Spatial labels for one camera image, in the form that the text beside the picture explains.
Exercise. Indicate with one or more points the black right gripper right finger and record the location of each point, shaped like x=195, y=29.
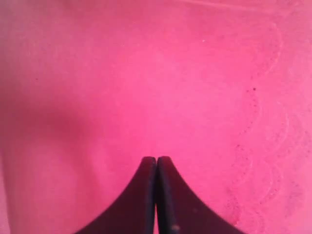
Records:
x=179, y=209

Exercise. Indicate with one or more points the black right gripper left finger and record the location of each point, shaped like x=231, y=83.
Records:
x=133, y=212

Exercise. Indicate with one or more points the red scalloped table cloth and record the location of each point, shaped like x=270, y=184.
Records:
x=89, y=87

